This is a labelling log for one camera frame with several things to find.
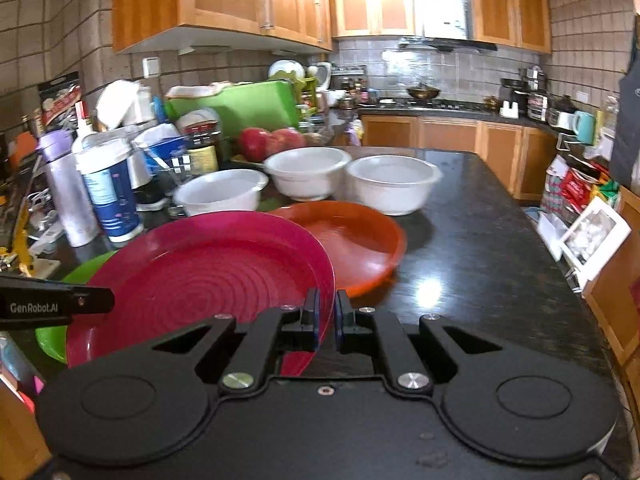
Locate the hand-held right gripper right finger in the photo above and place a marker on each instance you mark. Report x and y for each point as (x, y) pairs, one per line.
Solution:
(341, 320)

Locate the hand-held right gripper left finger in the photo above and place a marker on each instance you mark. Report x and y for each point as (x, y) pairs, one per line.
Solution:
(312, 317)

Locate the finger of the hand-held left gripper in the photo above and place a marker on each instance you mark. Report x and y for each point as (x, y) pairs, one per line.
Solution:
(92, 300)

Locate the green plastic plate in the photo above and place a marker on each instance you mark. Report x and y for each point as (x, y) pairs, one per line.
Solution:
(50, 340)

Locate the orange plastic plate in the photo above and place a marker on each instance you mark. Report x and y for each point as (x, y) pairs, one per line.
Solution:
(350, 240)

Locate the magenta plastic plate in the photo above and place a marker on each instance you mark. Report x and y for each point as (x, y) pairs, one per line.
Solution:
(200, 280)

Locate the white plastic bowl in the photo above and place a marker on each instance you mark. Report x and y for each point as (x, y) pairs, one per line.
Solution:
(390, 190)
(310, 180)
(220, 195)

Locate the white plates in dish rack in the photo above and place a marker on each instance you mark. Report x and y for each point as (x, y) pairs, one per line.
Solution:
(286, 69)

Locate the yellow tool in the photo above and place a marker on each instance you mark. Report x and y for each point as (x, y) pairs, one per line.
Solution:
(20, 245)

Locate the blue and white drink cup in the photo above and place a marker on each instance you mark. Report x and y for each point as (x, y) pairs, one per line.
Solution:
(110, 195)

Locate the purple lidded water bottle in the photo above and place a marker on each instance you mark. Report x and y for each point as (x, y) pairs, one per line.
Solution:
(70, 195)

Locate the white squeeze bottle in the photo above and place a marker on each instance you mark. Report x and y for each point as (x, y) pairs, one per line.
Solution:
(85, 135)

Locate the blue tissue box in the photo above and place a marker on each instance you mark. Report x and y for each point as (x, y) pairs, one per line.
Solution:
(170, 147)

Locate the dark sauce jar red lid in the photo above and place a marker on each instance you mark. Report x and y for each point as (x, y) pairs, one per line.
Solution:
(202, 155)

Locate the black and red snack bag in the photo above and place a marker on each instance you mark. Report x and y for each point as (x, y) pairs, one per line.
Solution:
(60, 100)

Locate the wooden base cabinets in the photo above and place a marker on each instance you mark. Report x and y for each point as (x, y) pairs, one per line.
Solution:
(450, 135)

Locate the green cutting board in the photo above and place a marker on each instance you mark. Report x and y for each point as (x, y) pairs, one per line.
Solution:
(250, 105)

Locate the dark wok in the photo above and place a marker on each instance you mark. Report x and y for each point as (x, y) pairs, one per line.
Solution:
(423, 92)

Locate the white cardboard box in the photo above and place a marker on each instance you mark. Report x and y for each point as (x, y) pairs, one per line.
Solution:
(595, 237)

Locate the pile of colourful snack packets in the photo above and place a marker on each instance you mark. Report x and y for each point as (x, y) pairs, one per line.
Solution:
(575, 190)

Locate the small white rack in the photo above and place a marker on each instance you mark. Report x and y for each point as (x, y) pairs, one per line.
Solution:
(510, 110)

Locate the silver toaster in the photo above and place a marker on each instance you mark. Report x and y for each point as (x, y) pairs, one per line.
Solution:
(536, 107)

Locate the black range hood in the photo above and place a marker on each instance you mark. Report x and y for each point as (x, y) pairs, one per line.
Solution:
(450, 44)

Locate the mint green mug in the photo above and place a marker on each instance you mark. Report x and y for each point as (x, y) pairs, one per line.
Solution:
(584, 127)

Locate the white water heater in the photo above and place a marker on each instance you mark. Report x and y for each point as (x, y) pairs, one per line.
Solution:
(442, 7)

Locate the dark hanging apron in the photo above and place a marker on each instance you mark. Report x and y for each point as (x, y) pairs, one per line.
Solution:
(627, 125)

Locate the white wall socket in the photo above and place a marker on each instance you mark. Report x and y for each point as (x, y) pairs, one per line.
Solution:
(151, 67)

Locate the narrow wooden wall cabinet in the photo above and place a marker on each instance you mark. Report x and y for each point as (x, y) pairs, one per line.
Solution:
(372, 5)

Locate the corner wooden wall cabinet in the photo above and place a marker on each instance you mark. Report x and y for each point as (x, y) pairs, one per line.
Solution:
(510, 15)

